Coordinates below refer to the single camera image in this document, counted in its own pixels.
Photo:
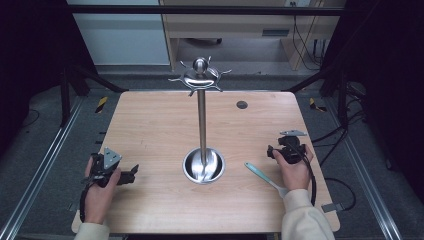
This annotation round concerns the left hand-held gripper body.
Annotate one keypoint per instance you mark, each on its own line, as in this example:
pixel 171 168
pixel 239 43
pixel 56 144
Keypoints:
pixel 111 159

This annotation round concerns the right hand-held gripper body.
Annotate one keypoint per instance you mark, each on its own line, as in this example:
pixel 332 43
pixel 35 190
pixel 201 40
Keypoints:
pixel 290 148

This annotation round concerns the person's right hand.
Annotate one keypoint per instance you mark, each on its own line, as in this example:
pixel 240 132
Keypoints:
pixel 295 176

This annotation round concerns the person's left hand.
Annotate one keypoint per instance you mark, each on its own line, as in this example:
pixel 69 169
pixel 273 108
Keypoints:
pixel 100 203

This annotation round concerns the yellow black striped tape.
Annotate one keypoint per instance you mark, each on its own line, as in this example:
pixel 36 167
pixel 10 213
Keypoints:
pixel 315 105
pixel 101 104

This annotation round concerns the dark table grommet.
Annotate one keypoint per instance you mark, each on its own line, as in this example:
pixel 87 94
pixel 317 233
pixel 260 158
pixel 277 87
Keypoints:
pixel 241 104

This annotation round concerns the steel utensil stand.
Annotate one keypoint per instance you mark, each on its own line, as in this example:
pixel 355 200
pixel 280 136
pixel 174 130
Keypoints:
pixel 201 126

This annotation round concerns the white cabinet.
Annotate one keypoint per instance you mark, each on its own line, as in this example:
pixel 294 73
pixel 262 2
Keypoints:
pixel 123 36

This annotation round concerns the light wooden desk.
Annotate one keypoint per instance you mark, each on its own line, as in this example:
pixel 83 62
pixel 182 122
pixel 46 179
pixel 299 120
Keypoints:
pixel 233 28

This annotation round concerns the black horizontal bar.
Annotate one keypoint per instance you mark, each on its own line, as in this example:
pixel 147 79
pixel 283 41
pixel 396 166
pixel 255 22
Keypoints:
pixel 200 10

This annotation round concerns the grey table bracket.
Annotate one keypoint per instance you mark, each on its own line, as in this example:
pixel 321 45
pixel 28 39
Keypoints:
pixel 331 207

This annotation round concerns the metal floor rail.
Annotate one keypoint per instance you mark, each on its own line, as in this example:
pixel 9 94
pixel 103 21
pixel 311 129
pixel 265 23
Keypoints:
pixel 40 170
pixel 361 173

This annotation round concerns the black frame stand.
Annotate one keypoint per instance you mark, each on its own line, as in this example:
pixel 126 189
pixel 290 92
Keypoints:
pixel 78 83
pixel 333 83

